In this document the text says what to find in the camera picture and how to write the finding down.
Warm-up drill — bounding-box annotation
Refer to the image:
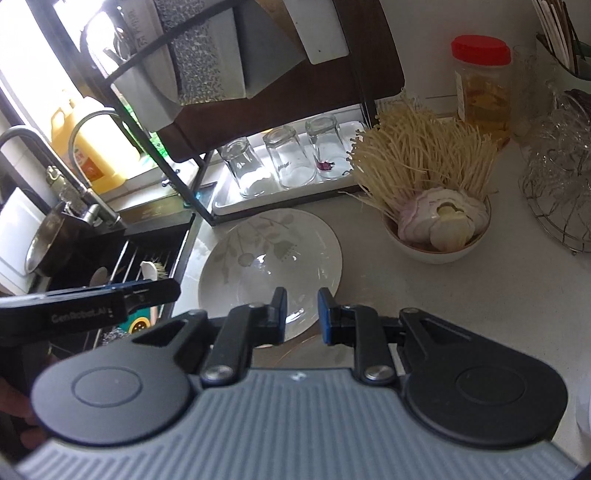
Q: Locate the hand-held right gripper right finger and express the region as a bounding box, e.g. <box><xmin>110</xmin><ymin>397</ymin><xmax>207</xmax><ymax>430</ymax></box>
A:
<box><xmin>318</xmin><ymin>287</ymin><xmax>465</xmax><ymax>386</ymax></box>

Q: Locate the metal wire basket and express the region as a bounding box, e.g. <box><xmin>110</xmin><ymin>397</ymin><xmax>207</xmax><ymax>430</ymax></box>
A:
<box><xmin>518</xmin><ymin>175</ymin><xmax>591</xmax><ymax>256</ymax></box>

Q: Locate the dark brown cutting board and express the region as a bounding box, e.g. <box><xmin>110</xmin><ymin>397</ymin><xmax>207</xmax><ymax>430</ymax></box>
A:
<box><xmin>159</xmin><ymin>0</ymin><xmax>406</xmax><ymax>162</ymax></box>

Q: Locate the metal kitchen faucet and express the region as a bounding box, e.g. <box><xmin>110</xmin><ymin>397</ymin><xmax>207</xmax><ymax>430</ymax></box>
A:
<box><xmin>0</xmin><ymin>111</ymin><xmax>139</xmax><ymax>230</ymax></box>

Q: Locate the white drain tray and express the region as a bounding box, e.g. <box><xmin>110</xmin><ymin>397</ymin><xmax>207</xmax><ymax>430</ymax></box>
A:
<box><xmin>211</xmin><ymin>121</ymin><xmax>370</xmax><ymax>215</ymax></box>

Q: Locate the clear drinking glass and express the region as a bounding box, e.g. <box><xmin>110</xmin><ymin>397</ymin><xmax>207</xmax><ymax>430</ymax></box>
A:
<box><xmin>305</xmin><ymin>114</ymin><xmax>352</xmax><ymax>178</ymax></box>
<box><xmin>221</xmin><ymin>137</ymin><xmax>273</xmax><ymax>198</ymax></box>
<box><xmin>263</xmin><ymin>126</ymin><xmax>318</xmax><ymax>189</ymax></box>

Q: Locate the yellow green scrubber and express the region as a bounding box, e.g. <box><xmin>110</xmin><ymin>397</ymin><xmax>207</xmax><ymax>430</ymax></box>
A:
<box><xmin>126</xmin><ymin>302</ymin><xmax>161</xmax><ymax>334</ymax></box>

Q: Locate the sliced red onion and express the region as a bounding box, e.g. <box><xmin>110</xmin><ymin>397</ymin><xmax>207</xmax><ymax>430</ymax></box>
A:
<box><xmin>398</xmin><ymin>187</ymin><xmax>489</xmax><ymax>252</ymax></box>

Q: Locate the black metal dish rack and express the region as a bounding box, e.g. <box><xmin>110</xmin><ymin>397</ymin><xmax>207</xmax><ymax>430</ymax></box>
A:
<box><xmin>28</xmin><ymin>0</ymin><xmax>407</xmax><ymax>227</ymax></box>

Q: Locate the bundle of chopsticks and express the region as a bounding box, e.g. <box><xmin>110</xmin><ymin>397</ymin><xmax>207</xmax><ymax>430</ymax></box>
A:
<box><xmin>531</xmin><ymin>0</ymin><xmax>579</xmax><ymax>75</ymax></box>

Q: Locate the white dish brush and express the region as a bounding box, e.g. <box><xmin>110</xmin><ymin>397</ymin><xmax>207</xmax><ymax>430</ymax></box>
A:
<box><xmin>139</xmin><ymin>260</ymin><xmax>172</xmax><ymax>283</ymax></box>

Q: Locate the grey speckled cutting board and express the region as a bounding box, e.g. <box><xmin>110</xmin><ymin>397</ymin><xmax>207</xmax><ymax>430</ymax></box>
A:
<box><xmin>154</xmin><ymin>0</ymin><xmax>250</xmax><ymax>106</ymax></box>

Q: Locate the steel wool scourer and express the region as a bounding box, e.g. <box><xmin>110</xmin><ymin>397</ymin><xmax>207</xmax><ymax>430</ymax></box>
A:
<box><xmin>95</xmin><ymin>325</ymin><xmax>134</xmax><ymax>348</ymax></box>

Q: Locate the enoki mushroom bunch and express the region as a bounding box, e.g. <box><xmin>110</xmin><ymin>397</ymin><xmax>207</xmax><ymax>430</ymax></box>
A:
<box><xmin>339</xmin><ymin>90</ymin><xmax>502</xmax><ymax>227</ymax></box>

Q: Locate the person's left hand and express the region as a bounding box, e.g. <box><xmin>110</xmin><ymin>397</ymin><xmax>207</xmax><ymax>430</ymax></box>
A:
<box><xmin>0</xmin><ymin>375</ymin><xmax>41</xmax><ymax>428</ymax></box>

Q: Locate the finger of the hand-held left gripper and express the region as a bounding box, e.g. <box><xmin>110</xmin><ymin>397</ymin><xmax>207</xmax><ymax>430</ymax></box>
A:
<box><xmin>111</xmin><ymin>278</ymin><xmax>182</xmax><ymax>320</ymax></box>

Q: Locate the chopstick holder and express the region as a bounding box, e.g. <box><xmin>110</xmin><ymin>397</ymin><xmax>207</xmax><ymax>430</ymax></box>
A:
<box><xmin>536</xmin><ymin>34</ymin><xmax>591</xmax><ymax>95</ymax></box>

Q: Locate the stainless steel pot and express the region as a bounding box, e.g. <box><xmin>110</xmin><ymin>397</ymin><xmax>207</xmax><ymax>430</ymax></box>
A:
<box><xmin>25</xmin><ymin>203</ymin><xmax>70</xmax><ymax>278</ymax></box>

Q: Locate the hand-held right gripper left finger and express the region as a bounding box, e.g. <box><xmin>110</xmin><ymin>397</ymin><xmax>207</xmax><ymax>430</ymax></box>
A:
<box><xmin>131</xmin><ymin>286</ymin><xmax>289</xmax><ymax>385</ymax></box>

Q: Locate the cluster of patterned glass cups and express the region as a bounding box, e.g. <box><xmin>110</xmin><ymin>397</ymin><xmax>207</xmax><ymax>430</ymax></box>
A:
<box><xmin>522</xmin><ymin>88</ymin><xmax>591</xmax><ymax>227</ymax></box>

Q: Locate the white cutting board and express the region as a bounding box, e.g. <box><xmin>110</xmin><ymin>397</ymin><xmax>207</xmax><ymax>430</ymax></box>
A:
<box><xmin>240</xmin><ymin>0</ymin><xmax>384</xmax><ymax>99</ymax></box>

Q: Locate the white floral plate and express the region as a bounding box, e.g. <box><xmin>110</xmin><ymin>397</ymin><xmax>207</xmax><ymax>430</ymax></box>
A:
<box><xmin>198</xmin><ymin>209</ymin><xmax>345</xmax><ymax>352</ymax></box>

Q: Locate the white cutlery holder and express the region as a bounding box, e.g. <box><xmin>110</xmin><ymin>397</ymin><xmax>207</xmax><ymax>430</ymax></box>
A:
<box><xmin>111</xmin><ymin>44</ymin><xmax>183</xmax><ymax>132</ymax></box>

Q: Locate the yellow detergent bottle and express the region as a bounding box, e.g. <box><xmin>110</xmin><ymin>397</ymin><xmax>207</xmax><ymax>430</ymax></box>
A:
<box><xmin>50</xmin><ymin>88</ymin><xmax>141</xmax><ymax>195</ymax></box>

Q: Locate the deep white ceramic bowl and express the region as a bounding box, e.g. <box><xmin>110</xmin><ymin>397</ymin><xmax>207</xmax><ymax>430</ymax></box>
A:
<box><xmin>382</xmin><ymin>194</ymin><xmax>492</xmax><ymax>265</ymax></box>

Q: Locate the black kitchen sink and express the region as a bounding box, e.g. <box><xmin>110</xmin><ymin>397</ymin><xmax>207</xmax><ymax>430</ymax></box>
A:
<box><xmin>46</xmin><ymin>210</ymin><xmax>200</xmax><ymax>356</ymax></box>

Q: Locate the red lidded plastic jar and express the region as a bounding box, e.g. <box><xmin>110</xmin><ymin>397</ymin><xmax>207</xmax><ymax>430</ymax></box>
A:
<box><xmin>451</xmin><ymin>36</ymin><xmax>513</xmax><ymax>148</ymax></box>

